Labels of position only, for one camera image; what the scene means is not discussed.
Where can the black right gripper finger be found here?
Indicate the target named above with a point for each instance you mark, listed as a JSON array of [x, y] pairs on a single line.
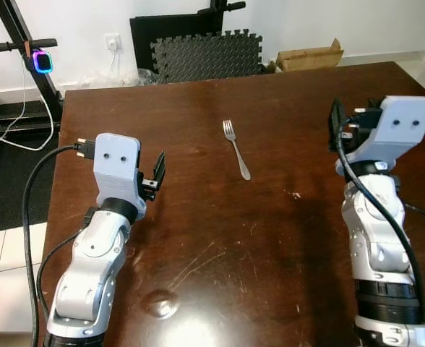
[[337, 126]]

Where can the black metal stand frame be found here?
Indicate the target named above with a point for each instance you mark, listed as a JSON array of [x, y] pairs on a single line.
[[14, 22]]

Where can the glowing blue purple device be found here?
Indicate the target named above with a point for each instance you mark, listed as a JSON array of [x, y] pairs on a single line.
[[43, 62]]

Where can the clear plastic bag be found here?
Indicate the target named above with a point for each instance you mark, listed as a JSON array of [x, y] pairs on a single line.
[[136, 76]]

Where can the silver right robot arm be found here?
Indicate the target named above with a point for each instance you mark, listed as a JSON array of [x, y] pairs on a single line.
[[375, 238]]

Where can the brown cardboard box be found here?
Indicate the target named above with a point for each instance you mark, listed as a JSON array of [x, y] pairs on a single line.
[[310, 59]]

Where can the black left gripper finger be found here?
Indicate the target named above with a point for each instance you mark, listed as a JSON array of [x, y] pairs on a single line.
[[159, 168]]

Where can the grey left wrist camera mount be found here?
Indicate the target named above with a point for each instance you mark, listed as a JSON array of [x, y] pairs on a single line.
[[117, 166]]

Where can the black flat board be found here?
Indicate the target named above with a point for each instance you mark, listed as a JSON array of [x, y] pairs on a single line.
[[169, 29]]

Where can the grey foam puzzle mats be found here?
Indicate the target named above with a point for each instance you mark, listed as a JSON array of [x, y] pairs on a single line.
[[205, 58]]

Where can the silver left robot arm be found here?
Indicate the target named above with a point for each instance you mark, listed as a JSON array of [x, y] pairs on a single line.
[[89, 267]]

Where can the white wall socket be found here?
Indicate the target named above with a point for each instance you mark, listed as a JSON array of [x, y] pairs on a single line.
[[113, 42]]

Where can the black floor mat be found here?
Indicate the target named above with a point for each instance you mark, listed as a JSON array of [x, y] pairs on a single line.
[[10, 188]]

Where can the silver metal fork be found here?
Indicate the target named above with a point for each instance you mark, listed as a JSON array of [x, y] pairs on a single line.
[[235, 148]]

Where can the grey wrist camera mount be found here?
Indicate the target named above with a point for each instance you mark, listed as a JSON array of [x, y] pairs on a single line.
[[404, 126], [117, 166]]

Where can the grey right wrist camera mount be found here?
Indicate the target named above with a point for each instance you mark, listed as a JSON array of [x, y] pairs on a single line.
[[404, 126]]

